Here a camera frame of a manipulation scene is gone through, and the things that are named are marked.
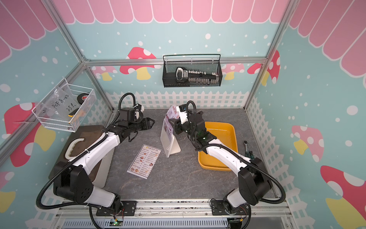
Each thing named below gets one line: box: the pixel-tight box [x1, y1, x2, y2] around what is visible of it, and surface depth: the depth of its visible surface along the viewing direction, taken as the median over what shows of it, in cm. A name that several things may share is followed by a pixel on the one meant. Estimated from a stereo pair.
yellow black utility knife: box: [67, 107, 80, 118], surface depth 67 cm
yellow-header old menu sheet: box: [126, 144, 163, 180], surface depth 93 cm
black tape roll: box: [77, 93, 90, 105], surface depth 81 cm
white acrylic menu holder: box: [160, 118, 182, 158], surface depth 89 cm
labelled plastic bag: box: [45, 83, 81, 122], surface depth 69 cm
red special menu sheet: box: [163, 104, 181, 141], surface depth 82 cm
